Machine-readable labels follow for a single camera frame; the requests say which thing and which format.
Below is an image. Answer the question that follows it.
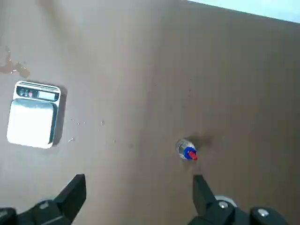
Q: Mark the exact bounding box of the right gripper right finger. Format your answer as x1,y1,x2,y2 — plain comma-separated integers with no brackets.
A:
192,174,289,225

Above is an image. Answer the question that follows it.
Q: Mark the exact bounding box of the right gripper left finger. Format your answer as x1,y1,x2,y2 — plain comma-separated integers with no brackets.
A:
0,173,87,225

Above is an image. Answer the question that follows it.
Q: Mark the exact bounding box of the clear dropper bottle blue cap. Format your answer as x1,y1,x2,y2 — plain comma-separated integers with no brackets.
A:
175,138,198,162

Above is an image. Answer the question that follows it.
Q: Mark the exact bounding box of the silver electronic balance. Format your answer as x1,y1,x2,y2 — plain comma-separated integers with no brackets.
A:
6,81,62,150

